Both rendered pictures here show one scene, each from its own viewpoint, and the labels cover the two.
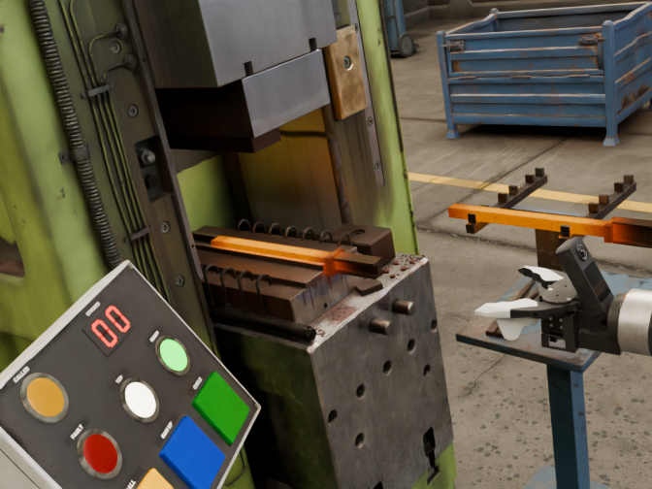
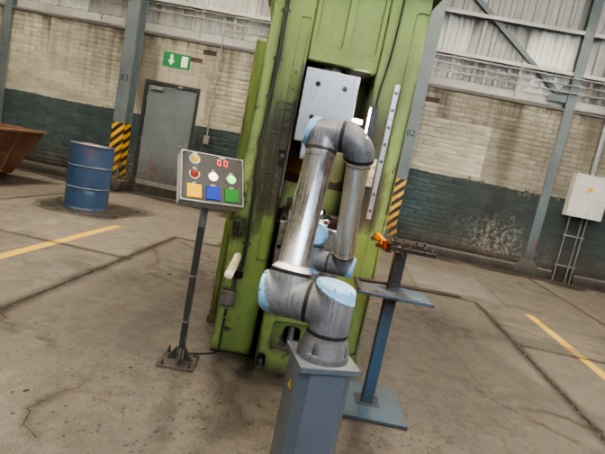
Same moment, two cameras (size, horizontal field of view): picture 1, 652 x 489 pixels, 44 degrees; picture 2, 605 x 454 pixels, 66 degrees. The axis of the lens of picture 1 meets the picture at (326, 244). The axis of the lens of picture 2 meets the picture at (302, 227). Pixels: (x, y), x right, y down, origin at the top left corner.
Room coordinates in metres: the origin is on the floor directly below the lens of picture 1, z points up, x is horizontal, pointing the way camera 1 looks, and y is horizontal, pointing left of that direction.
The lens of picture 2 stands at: (-0.56, -1.81, 1.28)
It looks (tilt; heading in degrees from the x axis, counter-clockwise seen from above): 8 degrees down; 44
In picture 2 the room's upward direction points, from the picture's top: 11 degrees clockwise
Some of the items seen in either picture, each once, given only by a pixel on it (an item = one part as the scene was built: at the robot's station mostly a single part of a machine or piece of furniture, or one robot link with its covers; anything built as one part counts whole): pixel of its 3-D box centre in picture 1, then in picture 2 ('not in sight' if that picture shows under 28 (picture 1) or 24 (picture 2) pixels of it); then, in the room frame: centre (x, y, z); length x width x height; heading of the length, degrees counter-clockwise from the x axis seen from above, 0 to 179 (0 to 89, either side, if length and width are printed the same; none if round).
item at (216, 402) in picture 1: (219, 408); (230, 195); (0.92, 0.18, 1.01); 0.07 x 0.05 x 0.07; 162
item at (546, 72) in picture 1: (547, 70); not in sight; (5.22, -1.64, 0.36); 1.20 x 0.80 x 0.72; 46
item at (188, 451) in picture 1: (191, 457); (212, 193); (0.82, 0.21, 1.01); 0.07 x 0.05 x 0.07; 162
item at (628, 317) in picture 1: (641, 320); not in sight; (0.98, -0.41, 0.98); 0.10 x 0.05 x 0.09; 137
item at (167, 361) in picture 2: not in sight; (179, 354); (0.86, 0.33, 0.05); 0.22 x 0.22 x 0.09; 47
